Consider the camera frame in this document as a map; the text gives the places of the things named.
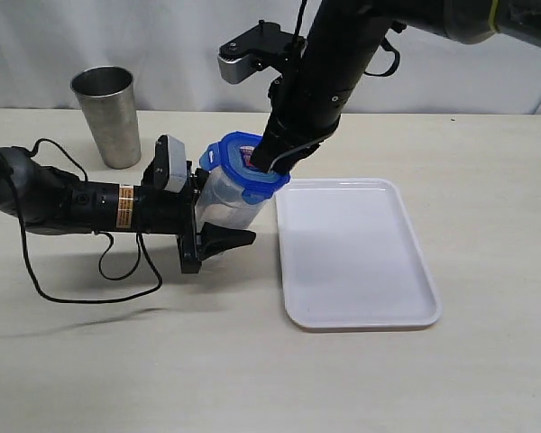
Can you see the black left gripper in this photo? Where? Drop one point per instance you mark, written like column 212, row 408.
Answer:
column 161, row 212

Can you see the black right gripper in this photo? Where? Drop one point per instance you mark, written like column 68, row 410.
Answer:
column 306, row 106

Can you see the clear plastic container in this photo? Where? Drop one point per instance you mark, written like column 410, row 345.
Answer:
column 221, row 203

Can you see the blue container lid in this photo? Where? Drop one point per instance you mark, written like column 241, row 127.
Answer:
column 232, row 154

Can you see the stainless steel cup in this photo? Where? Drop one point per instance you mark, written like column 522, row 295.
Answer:
column 106, row 98

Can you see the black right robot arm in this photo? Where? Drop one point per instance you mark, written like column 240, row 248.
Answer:
column 344, row 35

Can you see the white plastic tray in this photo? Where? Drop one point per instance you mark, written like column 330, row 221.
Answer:
column 350, row 259

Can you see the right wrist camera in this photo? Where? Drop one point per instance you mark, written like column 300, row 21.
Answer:
column 263, row 46

